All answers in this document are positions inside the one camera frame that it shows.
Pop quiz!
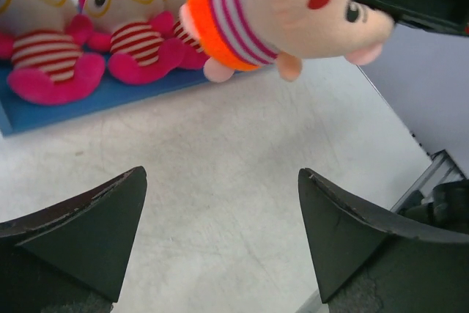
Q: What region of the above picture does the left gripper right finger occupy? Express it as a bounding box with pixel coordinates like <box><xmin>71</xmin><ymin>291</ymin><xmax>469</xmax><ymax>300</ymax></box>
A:
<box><xmin>298</xmin><ymin>169</ymin><xmax>468</xmax><ymax>312</ymax></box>

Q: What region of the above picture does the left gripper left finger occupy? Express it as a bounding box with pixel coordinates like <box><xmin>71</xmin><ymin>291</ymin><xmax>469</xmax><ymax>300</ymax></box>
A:
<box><xmin>1</xmin><ymin>166</ymin><xmax>147</xmax><ymax>312</ymax></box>

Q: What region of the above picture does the black-haired doll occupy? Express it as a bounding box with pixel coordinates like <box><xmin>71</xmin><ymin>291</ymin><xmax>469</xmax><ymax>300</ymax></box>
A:
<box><xmin>180</xmin><ymin>0</ymin><xmax>395</xmax><ymax>82</ymax></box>

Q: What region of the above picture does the white plush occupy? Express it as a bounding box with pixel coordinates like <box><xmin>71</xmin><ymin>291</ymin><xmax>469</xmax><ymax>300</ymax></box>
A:
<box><xmin>1</xmin><ymin>0</ymin><xmax>106</xmax><ymax>106</ymax></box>
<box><xmin>78</xmin><ymin>0</ymin><xmax>185</xmax><ymax>85</ymax></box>

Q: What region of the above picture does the pink plush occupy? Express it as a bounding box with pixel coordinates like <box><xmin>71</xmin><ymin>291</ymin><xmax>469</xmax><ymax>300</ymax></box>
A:
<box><xmin>156</xmin><ymin>0</ymin><xmax>212</xmax><ymax>70</ymax></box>

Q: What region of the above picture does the blue and yellow toy shelf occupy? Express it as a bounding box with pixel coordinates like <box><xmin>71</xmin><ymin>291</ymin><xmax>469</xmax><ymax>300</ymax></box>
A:
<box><xmin>0</xmin><ymin>45</ymin><xmax>276</xmax><ymax>139</ymax></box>

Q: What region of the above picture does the aluminium right side rail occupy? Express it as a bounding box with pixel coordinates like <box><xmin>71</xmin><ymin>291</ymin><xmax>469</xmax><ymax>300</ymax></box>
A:
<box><xmin>391</xmin><ymin>150</ymin><xmax>467</xmax><ymax>213</ymax></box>

